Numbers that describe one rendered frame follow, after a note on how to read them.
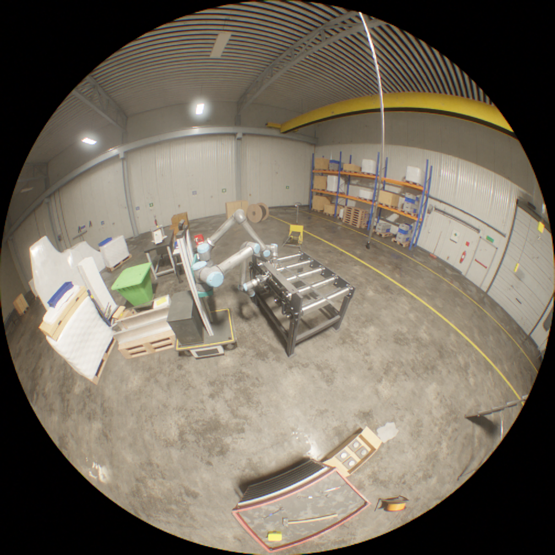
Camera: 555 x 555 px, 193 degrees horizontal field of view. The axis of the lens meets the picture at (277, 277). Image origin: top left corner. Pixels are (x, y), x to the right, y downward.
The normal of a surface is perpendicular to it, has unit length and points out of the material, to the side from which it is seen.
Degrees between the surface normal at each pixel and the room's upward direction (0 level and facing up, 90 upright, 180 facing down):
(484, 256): 90
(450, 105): 90
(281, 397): 0
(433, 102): 90
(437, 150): 90
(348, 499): 0
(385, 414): 0
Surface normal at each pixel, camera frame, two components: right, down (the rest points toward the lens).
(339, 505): 0.01, -0.83
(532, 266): -0.88, 0.25
